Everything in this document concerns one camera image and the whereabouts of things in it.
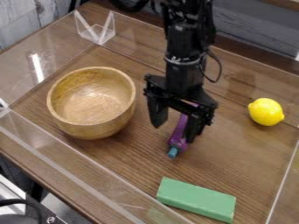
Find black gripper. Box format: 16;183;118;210
144;57;218;144

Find purple toy eggplant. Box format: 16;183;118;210
167;100;202;160

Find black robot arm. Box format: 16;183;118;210
144;0;218;143

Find brown wooden bowl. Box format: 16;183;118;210
47;66;136;140

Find yellow lemon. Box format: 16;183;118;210
247;98;286;127

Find green rectangular block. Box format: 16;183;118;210
157;177;237;224

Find clear acrylic tray walls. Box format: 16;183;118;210
0;16;299;224

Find clear acrylic corner bracket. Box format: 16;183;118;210
74;10;116;46

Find black metal table bracket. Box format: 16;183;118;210
24;195;68;224

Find black cable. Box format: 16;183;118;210
0;198;43;224

